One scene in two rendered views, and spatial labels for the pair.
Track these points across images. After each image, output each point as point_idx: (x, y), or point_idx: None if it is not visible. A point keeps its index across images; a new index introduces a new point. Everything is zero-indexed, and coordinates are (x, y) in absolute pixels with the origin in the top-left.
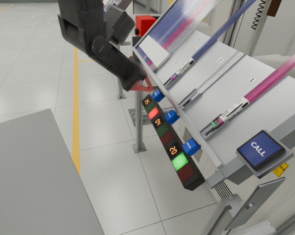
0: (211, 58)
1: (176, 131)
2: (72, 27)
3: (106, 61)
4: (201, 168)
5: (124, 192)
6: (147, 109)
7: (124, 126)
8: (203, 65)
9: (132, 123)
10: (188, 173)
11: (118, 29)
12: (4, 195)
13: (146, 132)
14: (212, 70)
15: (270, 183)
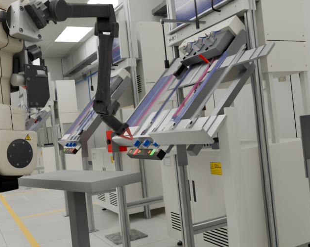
0: (159, 116)
1: (167, 238)
2: (99, 103)
3: (109, 119)
4: (194, 238)
5: None
6: (131, 153)
7: (104, 246)
8: (156, 120)
9: (113, 243)
10: (157, 150)
11: (113, 106)
12: (66, 176)
13: (131, 245)
14: (160, 119)
15: None
